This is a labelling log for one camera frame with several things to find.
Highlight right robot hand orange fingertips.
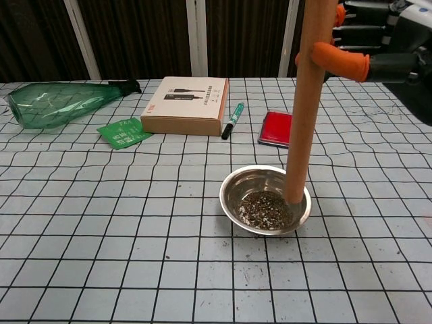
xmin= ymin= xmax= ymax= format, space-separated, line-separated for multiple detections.
xmin=295 ymin=0 xmax=432 ymax=128

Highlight wooden rolling pin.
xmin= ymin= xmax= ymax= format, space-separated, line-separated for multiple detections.
xmin=284 ymin=0 xmax=340 ymax=205

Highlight stainless steel bowl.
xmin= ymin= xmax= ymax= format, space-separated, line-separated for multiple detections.
xmin=219 ymin=165 xmax=313 ymax=236

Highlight red ink pad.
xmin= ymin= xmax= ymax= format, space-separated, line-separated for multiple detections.
xmin=257 ymin=110 xmax=294 ymax=146

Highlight green marker pen black cap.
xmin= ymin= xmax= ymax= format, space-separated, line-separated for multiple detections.
xmin=221 ymin=102 xmax=246 ymax=140

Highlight crushed dark spice grains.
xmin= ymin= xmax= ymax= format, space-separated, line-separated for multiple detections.
xmin=238 ymin=190 xmax=294 ymax=232

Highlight green tea sachet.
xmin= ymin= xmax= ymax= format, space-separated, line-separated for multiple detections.
xmin=96 ymin=117 xmax=153 ymax=150

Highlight green transparent plastic bottle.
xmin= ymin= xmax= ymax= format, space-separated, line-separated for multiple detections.
xmin=6 ymin=79 xmax=142 ymax=130

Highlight grey grid pattern tablecloth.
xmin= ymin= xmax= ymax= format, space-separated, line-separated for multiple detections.
xmin=0 ymin=74 xmax=432 ymax=324

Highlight white frame post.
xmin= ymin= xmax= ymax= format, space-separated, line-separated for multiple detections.
xmin=185 ymin=0 xmax=209 ymax=78
xmin=278 ymin=0 xmax=304 ymax=78
xmin=63 ymin=0 xmax=102 ymax=81

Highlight cardboard cable product box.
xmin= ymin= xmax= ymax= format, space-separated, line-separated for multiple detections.
xmin=140 ymin=76 xmax=230 ymax=137

